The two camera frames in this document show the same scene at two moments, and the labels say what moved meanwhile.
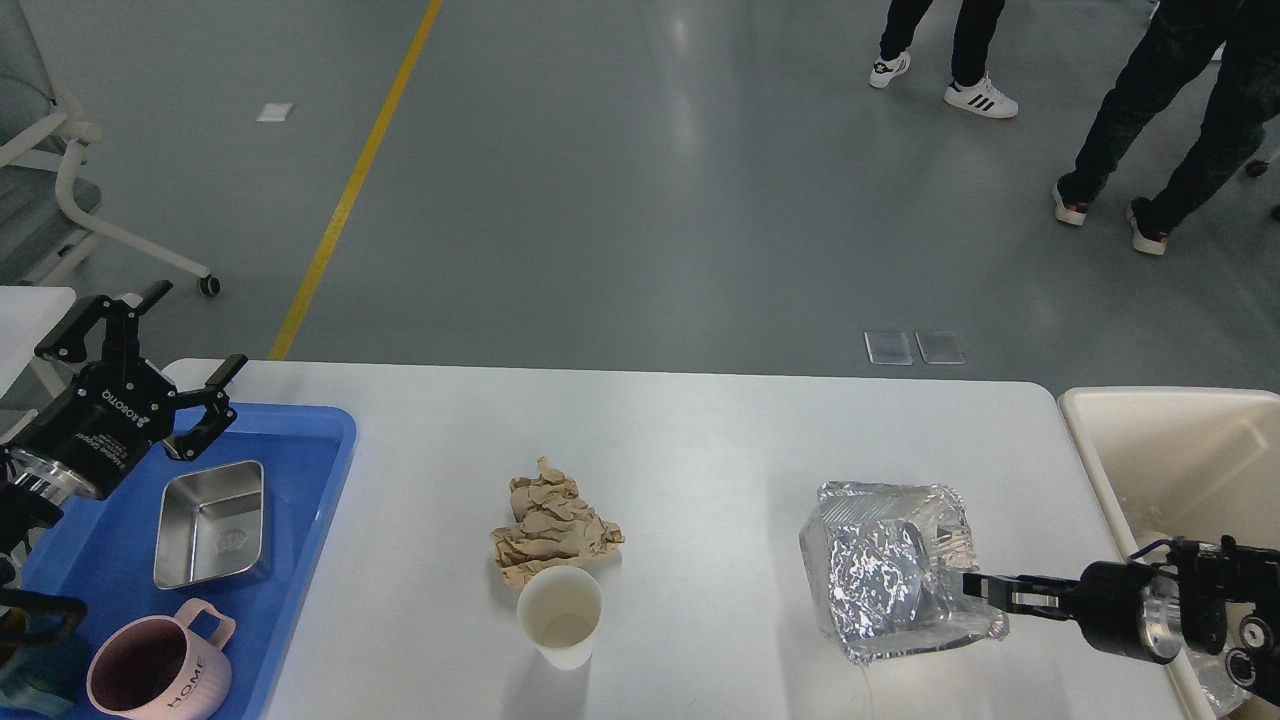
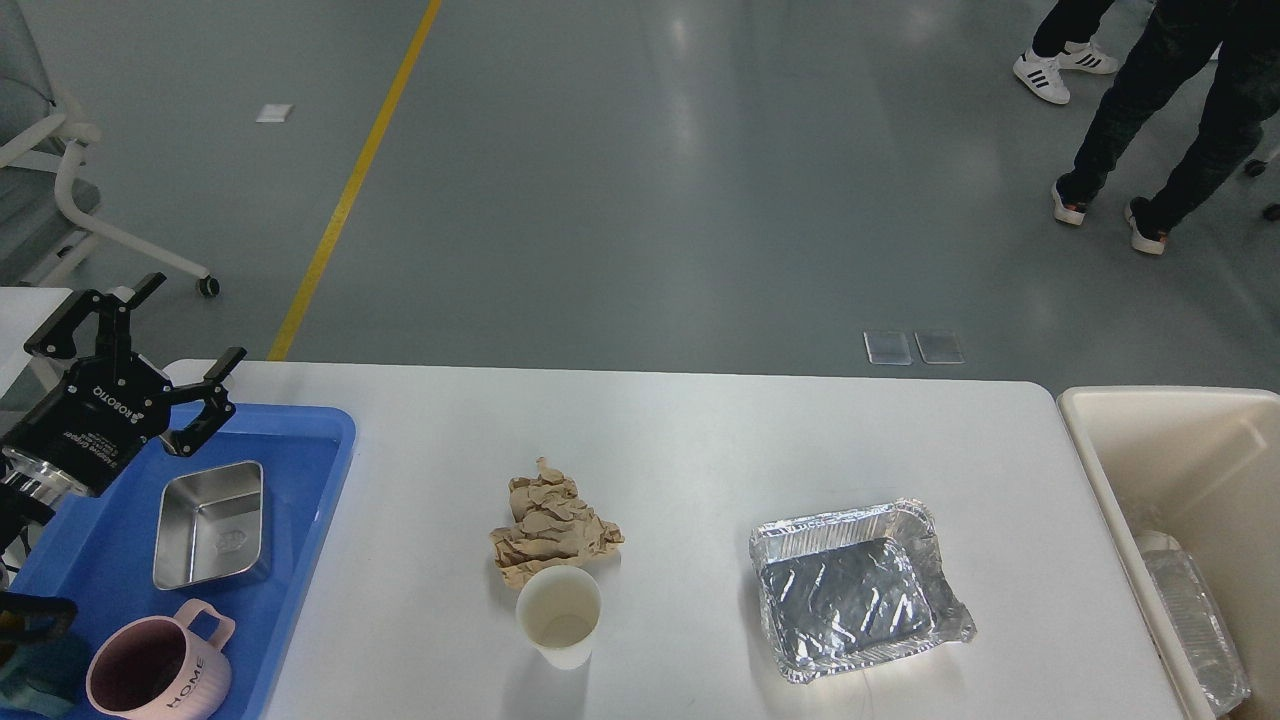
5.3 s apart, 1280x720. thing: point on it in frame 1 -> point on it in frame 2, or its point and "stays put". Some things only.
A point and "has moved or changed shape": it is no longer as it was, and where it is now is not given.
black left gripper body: [100, 427] stays put
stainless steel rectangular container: [210, 524] stays put
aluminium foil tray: [884, 566] has moved or changed shape
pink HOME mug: [156, 667] stays put
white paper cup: [559, 608] stays put
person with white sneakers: [970, 90] -> [1064, 41]
